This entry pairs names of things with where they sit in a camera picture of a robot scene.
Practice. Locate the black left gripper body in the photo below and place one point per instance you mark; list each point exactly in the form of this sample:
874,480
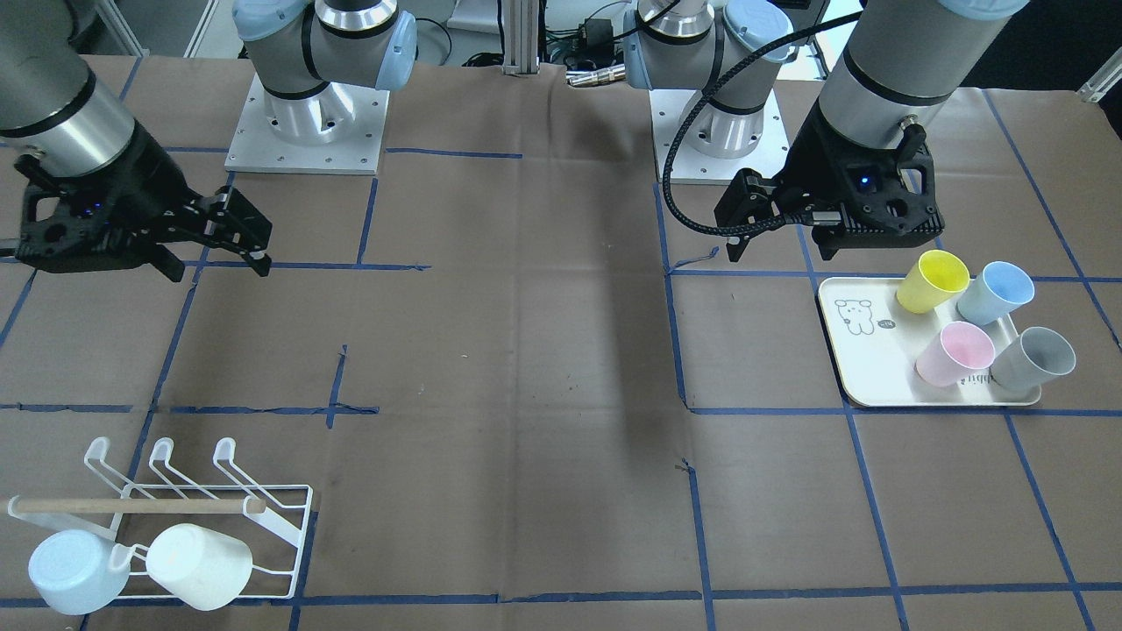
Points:
813,163

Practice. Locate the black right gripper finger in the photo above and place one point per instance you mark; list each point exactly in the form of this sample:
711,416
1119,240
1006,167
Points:
248,242
228,218

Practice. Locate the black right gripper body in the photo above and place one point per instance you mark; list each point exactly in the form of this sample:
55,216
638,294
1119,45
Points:
151,178

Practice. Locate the white plastic cup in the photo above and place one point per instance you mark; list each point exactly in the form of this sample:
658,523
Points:
204,568

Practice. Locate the light blue plastic cup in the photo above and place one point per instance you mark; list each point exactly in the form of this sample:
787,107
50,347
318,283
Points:
77,573
998,289

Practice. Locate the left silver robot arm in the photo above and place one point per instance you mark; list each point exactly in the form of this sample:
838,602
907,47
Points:
902,62

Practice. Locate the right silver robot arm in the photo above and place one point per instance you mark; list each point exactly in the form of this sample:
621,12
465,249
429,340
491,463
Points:
56,108

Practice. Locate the yellow plastic cup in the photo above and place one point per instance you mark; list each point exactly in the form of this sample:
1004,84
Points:
937,277

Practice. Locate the pink plastic cup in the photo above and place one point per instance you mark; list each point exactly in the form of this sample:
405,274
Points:
958,350

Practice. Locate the grey plastic cup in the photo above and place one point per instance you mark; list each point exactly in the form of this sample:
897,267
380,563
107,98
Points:
1037,356

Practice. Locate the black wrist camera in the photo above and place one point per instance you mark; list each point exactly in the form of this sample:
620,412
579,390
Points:
746,202

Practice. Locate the white wire cup rack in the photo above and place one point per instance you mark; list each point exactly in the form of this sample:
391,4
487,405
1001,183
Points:
284,511

